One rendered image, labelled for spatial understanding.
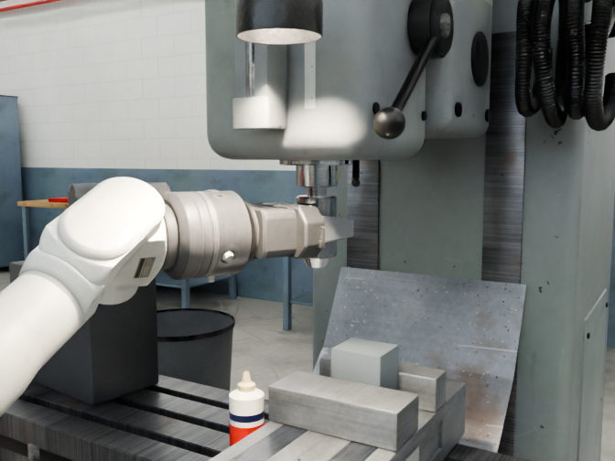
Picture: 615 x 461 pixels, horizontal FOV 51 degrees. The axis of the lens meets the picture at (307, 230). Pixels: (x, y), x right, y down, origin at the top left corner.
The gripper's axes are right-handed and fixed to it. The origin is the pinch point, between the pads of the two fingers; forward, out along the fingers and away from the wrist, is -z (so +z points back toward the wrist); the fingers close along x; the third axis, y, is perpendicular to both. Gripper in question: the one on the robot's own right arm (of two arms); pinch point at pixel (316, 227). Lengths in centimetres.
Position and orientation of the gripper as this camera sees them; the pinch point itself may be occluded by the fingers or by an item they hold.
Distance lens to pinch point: 74.2
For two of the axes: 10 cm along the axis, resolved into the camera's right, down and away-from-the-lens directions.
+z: -8.3, 0.6, -5.6
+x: -5.6, -0.9, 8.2
